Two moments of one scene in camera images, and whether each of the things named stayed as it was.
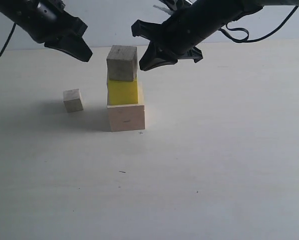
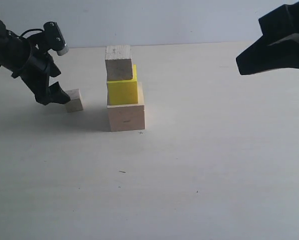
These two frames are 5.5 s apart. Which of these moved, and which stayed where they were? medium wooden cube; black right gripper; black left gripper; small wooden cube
Moved: black right gripper; black left gripper
Stayed: medium wooden cube; small wooden cube
